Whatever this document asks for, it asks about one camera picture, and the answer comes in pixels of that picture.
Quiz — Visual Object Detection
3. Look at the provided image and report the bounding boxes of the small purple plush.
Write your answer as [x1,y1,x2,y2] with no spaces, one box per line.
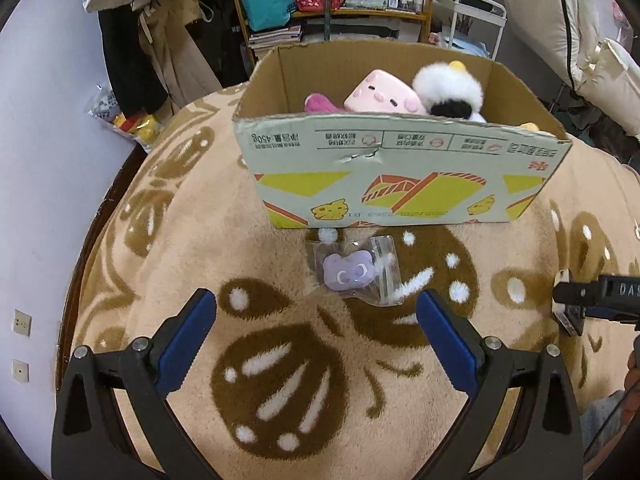
[322,252,377,291]

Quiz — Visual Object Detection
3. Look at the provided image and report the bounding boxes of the white black fluffy plush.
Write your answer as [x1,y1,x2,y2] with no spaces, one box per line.
[412,60,488,123]

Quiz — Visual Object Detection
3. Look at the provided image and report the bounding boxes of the dark hanging garment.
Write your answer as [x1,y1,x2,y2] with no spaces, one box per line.
[190,0,253,88]

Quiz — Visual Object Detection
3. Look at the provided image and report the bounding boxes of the black hanging coat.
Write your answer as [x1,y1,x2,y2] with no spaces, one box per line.
[97,2,171,117]

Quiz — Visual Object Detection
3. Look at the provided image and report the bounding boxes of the yellow bear plush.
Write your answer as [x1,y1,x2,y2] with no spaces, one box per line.
[517,121,556,137]

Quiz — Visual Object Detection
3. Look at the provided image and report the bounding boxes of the clear bag of toys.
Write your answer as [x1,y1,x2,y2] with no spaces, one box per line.
[89,85,161,153]

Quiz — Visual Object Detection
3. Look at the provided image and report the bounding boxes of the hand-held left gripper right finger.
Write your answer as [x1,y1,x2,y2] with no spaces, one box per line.
[416,290,586,480]

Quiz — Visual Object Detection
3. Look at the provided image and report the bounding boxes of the light blue cloth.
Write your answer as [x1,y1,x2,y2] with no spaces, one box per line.
[447,35,489,57]

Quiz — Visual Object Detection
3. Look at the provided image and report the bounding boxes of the beige brown printed blanket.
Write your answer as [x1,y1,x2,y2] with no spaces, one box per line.
[55,82,640,480]

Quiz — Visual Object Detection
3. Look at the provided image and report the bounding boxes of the stack of books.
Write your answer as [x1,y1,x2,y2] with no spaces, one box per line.
[247,25,303,61]

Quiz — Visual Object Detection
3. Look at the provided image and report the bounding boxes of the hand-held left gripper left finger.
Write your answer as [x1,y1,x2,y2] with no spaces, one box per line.
[51,287,218,480]

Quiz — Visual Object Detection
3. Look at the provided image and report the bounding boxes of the person's blue grey clothing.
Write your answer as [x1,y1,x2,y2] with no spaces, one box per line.
[582,390,640,467]

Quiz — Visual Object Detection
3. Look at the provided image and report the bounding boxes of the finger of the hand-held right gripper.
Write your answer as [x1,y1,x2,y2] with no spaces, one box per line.
[553,279,602,312]
[554,308,587,337]

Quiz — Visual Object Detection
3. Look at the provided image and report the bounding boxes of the white rolling cart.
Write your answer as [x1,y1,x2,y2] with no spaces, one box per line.
[432,0,508,61]

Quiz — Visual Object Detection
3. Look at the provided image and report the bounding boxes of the printed cardboard box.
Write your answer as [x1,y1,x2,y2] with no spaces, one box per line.
[232,40,573,230]

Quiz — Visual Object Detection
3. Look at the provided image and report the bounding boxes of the magenta plush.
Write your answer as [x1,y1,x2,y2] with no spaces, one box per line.
[304,92,351,114]

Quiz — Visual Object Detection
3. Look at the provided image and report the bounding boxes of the bamboo shelf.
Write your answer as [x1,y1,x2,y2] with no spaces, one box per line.
[222,0,436,46]

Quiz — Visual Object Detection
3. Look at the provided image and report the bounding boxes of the purple toy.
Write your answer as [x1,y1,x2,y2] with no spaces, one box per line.
[307,234,406,307]

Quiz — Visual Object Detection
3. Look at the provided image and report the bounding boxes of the pink square plush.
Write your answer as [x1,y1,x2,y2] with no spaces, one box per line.
[344,71,430,116]

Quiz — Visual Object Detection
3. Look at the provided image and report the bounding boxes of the beige hanging coat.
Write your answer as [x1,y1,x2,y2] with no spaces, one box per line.
[137,0,223,108]

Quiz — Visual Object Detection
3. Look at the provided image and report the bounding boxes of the cream plush cushion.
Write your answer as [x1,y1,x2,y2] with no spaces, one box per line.
[575,37,640,138]

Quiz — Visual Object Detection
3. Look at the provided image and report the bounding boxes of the person's right forearm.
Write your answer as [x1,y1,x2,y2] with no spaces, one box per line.
[623,345,640,392]

